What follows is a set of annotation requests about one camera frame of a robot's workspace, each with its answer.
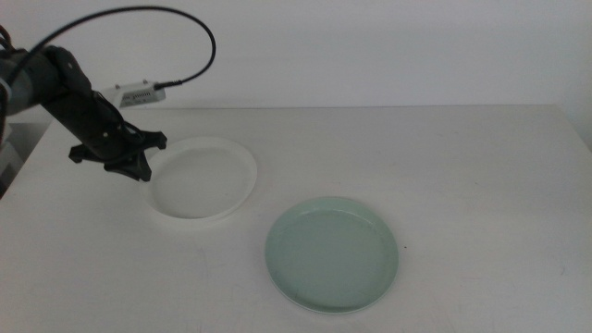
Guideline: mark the pale green shallow bowl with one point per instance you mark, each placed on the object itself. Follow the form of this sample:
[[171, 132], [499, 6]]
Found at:
[[330, 252]]

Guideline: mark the white shallow bowl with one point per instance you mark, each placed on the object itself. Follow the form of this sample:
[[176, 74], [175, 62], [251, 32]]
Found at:
[[203, 182]]

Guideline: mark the white side furniture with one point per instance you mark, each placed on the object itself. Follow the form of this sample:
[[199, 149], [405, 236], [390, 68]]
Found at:
[[7, 152]]

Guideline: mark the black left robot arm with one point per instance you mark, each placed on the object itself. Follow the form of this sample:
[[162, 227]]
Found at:
[[28, 83]]

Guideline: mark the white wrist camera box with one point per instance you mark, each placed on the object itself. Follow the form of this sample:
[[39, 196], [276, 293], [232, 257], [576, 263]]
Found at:
[[139, 94]]

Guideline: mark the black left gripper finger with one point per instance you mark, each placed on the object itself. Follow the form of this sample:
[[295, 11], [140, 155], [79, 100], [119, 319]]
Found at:
[[121, 170], [145, 167]]

